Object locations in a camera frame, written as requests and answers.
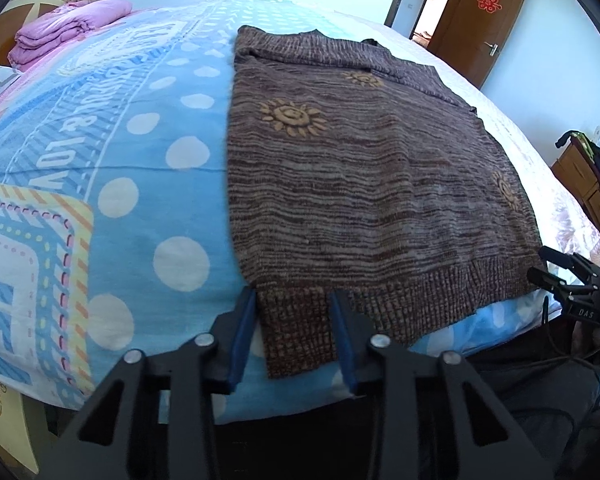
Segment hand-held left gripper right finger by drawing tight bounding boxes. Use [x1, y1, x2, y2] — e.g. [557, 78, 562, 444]
[327, 290, 531, 480]

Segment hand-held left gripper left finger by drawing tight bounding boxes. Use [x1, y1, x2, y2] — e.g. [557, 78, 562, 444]
[57, 287, 258, 480]

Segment polka dot printed bedsheet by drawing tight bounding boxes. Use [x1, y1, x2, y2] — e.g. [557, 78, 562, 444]
[0, 0, 600, 428]

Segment brown knitted sweater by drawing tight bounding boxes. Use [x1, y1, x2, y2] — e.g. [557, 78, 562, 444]
[225, 25, 541, 380]

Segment wooden cabinet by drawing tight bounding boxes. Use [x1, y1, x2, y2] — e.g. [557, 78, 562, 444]
[551, 140, 600, 226]

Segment brown wooden door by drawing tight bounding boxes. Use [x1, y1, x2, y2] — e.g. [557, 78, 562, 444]
[426, 0, 531, 90]

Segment person's right hand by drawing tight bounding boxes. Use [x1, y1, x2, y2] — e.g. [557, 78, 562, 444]
[572, 317, 600, 367]

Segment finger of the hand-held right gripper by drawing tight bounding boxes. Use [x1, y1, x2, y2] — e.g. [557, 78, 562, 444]
[540, 245, 600, 281]
[526, 266, 588, 303]

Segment folded pink blanket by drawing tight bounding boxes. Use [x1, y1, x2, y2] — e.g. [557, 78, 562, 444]
[7, 0, 133, 67]

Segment person's dark grey pants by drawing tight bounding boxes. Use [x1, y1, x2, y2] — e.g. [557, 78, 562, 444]
[475, 350, 600, 480]

